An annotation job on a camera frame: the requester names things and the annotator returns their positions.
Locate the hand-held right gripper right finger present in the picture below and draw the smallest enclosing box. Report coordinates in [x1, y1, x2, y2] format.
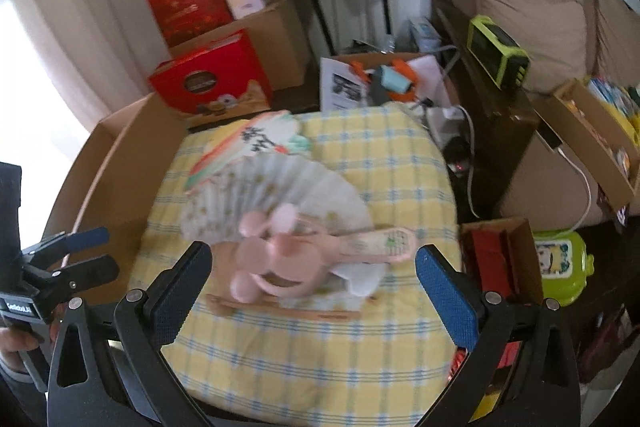
[415, 244, 583, 427]

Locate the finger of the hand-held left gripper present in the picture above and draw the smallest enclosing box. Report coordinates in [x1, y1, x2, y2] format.
[19, 227, 111, 264]
[22, 256, 121, 308]

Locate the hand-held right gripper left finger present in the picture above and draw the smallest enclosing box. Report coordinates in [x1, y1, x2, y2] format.
[45, 241, 213, 427]

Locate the large cardboard box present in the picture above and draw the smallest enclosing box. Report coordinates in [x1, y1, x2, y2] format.
[42, 92, 192, 303]

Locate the pink mouse-ear handheld fan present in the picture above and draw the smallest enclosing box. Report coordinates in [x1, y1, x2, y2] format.
[227, 204, 418, 305]

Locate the carved wooden fan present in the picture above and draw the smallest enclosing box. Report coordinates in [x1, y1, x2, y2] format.
[206, 292, 362, 322]

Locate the grey folding paper fan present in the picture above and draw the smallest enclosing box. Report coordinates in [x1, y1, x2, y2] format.
[177, 154, 373, 260]

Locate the round painted paper fan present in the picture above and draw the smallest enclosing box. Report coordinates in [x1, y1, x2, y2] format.
[185, 109, 314, 196]

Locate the person's left hand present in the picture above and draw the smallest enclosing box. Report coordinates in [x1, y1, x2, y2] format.
[0, 326, 42, 370]

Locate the cardboard box with red contents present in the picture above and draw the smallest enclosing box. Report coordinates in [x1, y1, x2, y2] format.
[447, 217, 547, 423]

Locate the green cartoon toy case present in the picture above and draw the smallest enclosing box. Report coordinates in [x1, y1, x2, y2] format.
[532, 229, 597, 308]

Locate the yellow checked tablecloth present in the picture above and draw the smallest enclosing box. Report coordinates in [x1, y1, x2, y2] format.
[127, 104, 468, 418]

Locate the brown sofa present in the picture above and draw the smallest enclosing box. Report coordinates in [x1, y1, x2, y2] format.
[427, 0, 640, 228]

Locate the white power strip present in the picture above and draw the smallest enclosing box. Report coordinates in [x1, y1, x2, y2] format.
[425, 104, 469, 148]

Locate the red gift box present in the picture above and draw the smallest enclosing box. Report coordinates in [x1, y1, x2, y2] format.
[148, 29, 274, 118]

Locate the white curtain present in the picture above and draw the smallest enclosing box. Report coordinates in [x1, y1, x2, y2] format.
[0, 0, 166, 132]

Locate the shallow cardboard tray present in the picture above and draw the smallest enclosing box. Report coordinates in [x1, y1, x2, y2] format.
[534, 79, 640, 208]

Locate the teal and orange device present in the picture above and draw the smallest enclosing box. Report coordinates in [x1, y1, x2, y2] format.
[350, 59, 418, 104]

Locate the small open cardboard box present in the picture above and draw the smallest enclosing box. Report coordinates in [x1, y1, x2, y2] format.
[319, 52, 453, 114]

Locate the printed white paper sheet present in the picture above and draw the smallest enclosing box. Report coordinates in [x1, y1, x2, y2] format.
[320, 57, 374, 112]

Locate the red gift bag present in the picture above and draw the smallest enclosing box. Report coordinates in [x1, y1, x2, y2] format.
[144, 0, 236, 48]

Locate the green portable radio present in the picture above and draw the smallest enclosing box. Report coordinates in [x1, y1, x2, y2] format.
[467, 14, 530, 88]

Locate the pile of assorted packets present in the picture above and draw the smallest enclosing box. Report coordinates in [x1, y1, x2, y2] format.
[582, 77, 640, 188]

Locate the grey blue box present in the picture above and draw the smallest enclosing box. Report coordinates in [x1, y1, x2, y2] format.
[409, 18, 444, 54]

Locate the brown closed cardboard box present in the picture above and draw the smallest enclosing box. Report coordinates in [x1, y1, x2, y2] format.
[167, 0, 308, 90]

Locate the large tan cushion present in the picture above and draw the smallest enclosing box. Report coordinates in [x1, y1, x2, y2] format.
[465, 0, 587, 94]

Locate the white charging cable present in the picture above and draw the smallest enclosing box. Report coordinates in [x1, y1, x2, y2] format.
[559, 147, 594, 234]

